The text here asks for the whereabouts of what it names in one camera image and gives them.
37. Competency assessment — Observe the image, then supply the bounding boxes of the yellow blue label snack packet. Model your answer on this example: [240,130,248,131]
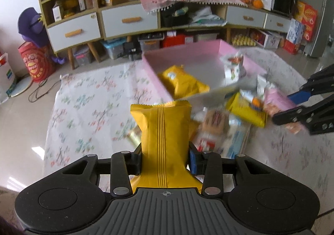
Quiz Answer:
[158,65,211,99]

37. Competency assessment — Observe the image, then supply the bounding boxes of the yellow striped snack packet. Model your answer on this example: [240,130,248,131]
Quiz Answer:
[130,101,204,194]

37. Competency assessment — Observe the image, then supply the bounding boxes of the brown snack packet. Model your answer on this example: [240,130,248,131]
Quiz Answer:
[202,109,226,134]

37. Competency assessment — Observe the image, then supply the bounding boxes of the grey refrigerator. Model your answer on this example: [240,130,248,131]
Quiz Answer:
[304,0,334,59]

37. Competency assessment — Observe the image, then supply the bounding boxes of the round white floor scale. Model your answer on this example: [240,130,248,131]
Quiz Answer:
[6,75,33,98]

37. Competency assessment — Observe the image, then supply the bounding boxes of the tall wooden shelf cabinet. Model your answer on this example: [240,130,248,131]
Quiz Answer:
[35,0,103,70]

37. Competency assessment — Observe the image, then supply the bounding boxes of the yellow orange print snack packet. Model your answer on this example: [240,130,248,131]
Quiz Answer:
[225,92,268,128]

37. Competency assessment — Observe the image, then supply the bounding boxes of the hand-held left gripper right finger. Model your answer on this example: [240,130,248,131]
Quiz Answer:
[188,142,273,197]

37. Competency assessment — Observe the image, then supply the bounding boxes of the small clear storage bin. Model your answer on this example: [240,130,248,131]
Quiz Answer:
[73,45,94,67]

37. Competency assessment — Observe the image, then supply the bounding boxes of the white blue snack packet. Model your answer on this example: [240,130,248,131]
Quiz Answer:
[226,118,251,160]

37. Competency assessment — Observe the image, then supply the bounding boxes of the white red snack packet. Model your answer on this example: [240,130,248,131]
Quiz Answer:
[220,52,247,87]

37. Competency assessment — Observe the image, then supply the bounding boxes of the white red open box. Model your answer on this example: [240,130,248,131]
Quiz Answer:
[249,29,284,49]

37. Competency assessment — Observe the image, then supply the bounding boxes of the floral mat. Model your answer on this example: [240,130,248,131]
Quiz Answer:
[43,47,332,200]

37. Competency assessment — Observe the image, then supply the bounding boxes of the pink box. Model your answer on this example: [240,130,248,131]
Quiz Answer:
[141,39,268,102]

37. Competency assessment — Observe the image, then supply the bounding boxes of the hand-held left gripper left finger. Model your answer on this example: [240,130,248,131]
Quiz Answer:
[61,151,143,197]

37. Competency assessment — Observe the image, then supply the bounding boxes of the clear bin blue lid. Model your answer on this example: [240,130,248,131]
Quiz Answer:
[101,39,127,60]

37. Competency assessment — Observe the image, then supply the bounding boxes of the purple plush toy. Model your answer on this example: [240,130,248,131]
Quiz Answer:
[17,7,51,48]

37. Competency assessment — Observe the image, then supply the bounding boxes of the low wooden drawer cabinet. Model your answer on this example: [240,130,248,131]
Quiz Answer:
[99,0,293,43]

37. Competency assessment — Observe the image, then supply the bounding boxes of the white shopping bag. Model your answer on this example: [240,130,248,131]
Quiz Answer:
[0,53,16,104]

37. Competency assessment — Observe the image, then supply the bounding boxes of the red cartoon face barrel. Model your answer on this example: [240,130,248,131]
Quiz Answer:
[18,41,56,83]

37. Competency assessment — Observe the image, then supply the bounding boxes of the blue white carton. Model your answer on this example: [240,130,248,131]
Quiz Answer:
[286,19,306,44]

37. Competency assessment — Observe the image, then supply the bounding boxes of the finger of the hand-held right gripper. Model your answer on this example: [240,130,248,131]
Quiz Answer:
[287,64,334,106]
[272,94,334,136]

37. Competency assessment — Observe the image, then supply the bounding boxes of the white green plastic bags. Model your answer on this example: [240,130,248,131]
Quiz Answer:
[189,6,227,27]

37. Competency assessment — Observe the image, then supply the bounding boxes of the yellow egg tray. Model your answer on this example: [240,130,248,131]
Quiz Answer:
[231,35,255,47]

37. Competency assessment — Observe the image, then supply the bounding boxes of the pink snack packet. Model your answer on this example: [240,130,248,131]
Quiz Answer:
[263,87,306,135]

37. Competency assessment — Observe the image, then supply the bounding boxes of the black microwave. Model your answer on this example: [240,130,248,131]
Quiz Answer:
[271,0,298,18]

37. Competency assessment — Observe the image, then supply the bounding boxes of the orange red gift box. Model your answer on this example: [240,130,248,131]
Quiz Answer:
[295,0,319,42]

